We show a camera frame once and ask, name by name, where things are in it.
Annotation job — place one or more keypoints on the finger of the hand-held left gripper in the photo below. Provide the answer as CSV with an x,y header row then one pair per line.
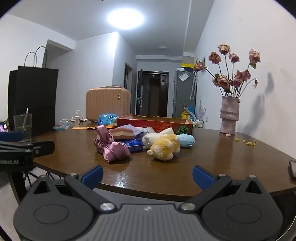
x,y
44,147

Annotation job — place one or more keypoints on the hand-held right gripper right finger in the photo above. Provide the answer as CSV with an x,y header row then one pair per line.
x,y
203,177

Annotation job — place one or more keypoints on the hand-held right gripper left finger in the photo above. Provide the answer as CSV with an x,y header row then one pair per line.
x,y
92,176

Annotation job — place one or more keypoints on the pink satin pouch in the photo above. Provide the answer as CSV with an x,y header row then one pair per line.
x,y
113,149

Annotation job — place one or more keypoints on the purple knitted cloth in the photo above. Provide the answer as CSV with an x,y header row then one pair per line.
x,y
139,132

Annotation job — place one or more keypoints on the white plush toy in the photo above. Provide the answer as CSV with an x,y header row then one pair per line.
x,y
148,140

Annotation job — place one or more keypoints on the red cardboard box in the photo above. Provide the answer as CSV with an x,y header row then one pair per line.
x,y
157,124

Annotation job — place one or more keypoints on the white soft cloth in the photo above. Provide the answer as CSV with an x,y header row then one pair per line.
x,y
167,131

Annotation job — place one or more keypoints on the black tripod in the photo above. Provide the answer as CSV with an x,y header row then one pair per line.
x,y
29,177

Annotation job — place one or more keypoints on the clear drinking glass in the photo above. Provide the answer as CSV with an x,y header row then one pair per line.
x,y
22,132

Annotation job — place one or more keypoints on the dark blue case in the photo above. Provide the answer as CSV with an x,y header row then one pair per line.
x,y
10,135

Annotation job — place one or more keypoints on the wet wipes packet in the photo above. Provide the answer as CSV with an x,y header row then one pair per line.
x,y
61,125

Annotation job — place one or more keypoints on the lit phone screen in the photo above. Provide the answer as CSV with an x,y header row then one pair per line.
x,y
3,127

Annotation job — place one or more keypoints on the metal spoon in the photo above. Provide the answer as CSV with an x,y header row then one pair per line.
x,y
25,115

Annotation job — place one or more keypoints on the light blue plush toy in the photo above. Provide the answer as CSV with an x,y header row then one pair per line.
x,y
187,140

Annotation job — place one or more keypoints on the white spray bottle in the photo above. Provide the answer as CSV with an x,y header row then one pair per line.
x,y
77,118

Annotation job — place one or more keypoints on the yellow plush sheep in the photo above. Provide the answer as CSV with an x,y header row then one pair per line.
x,y
165,147

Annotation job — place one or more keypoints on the black paper bag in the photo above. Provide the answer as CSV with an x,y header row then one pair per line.
x,y
33,97

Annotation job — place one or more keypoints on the blue tissue pack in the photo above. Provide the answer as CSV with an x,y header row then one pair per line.
x,y
134,146

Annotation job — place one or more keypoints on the scattered yellow crumbs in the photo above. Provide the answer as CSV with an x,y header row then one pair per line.
x,y
249,143

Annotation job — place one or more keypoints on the blue printed packet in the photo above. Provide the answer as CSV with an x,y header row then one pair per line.
x,y
106,119

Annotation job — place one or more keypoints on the cluttered storage rack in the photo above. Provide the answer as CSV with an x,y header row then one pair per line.
x,y
192,115

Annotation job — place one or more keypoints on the pink ceramic vase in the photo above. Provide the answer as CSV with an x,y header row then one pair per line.
x,y
229,115

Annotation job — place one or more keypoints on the pink ribbed suitcase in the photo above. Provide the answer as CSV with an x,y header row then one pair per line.
x,y
107,104

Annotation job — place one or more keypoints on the grey refrigerator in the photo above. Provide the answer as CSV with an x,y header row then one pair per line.
x,y
183,92

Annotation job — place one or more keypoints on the black smartphone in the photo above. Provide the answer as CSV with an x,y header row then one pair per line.
x,y
293,170

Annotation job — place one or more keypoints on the dark entrance door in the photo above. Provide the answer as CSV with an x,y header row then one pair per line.
x,y
152,95

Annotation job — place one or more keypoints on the yellow box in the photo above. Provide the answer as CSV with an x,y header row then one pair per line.
x,y
188,65

